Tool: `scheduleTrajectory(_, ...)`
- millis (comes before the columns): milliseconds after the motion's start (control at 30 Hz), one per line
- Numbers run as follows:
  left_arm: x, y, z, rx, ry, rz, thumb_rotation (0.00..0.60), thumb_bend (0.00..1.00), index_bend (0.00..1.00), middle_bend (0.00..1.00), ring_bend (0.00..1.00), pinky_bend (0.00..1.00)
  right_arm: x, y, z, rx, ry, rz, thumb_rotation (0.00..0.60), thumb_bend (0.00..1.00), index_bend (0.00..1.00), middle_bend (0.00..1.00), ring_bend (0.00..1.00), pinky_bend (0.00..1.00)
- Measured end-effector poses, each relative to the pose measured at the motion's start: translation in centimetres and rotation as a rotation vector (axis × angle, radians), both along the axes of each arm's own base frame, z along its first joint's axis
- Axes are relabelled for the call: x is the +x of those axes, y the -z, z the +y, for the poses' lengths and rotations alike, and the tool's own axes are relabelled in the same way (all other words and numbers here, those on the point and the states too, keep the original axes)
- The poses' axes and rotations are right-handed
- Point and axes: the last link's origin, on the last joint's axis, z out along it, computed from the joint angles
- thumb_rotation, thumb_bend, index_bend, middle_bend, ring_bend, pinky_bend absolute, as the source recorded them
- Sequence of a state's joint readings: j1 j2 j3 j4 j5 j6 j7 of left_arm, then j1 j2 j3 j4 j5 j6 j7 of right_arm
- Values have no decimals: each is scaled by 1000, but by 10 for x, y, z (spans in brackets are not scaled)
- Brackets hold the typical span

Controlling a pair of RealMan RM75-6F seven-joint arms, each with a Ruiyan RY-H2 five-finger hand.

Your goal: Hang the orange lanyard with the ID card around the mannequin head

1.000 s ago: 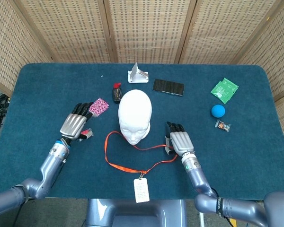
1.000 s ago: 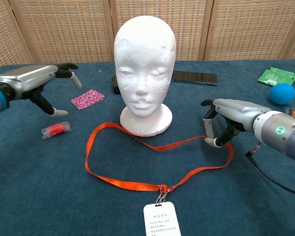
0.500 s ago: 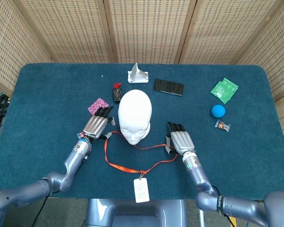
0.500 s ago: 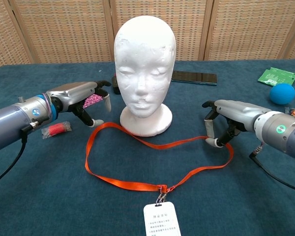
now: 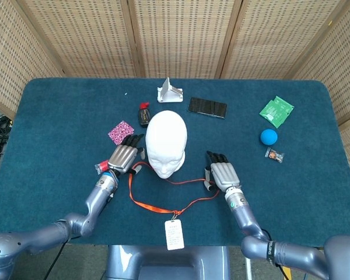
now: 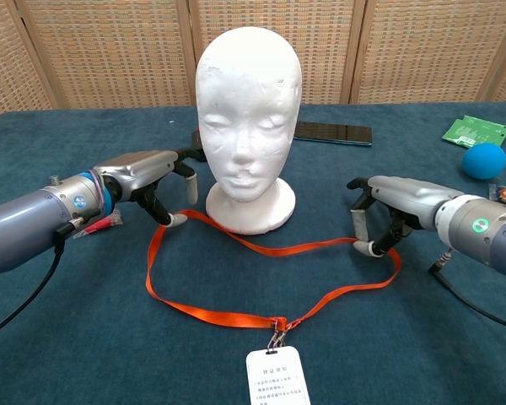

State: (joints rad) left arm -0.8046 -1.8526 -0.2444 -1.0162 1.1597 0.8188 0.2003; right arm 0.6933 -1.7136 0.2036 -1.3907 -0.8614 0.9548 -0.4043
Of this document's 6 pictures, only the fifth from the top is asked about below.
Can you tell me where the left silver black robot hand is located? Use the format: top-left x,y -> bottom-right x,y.
107,133 -> 146,176

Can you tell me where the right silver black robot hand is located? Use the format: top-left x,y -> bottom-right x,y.
203,150 -> 242,194

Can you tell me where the orange lanyard with badge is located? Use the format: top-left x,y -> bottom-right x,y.
128,162 -> 221,215

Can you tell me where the white badge card holder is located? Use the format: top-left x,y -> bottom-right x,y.
164,214 -> 185,251

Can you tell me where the white mannequin head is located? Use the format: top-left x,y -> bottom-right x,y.
145,110 -> 188,179

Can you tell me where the red candy in clear wrapper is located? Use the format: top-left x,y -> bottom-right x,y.
94,159 -> 110,176

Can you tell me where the pink patterned packet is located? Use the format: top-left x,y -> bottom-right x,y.
107,120 -> 135,146

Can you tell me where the orange snack in clear wrapper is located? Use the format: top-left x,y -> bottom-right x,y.
264,147 -> 285,163

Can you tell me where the blue foam ball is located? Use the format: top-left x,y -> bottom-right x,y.
260,128 -> 279,146

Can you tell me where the black smartphone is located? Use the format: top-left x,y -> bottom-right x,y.
187,97 -> 228,120

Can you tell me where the blue felt table cover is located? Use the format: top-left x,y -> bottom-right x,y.
0,77 -> 350,247

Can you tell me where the white phone stand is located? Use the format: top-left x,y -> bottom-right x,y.
156,76 -> 184,103

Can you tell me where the green foil packet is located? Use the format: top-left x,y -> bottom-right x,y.
258,95 -> 295,129

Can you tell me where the blue-grey robot torso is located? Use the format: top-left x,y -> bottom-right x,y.
104,244 -> 231,280

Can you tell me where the woven bamboo screen panel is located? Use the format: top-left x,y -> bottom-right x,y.
125,0 -> 246,79
218,0 -> 350,80
0,0 -> 62,117
17,0 -> 144,79

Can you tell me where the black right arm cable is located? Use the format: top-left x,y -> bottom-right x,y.
275,262 -> 290,280

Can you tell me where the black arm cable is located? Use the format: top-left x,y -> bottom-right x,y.
275,262 -> 290,280
43,240 -> 70,280

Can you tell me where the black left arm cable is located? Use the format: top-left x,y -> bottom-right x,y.
43,240 -> 70,280

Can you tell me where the black floor cable bundle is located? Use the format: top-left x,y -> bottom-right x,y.
0,113 -> 14,160

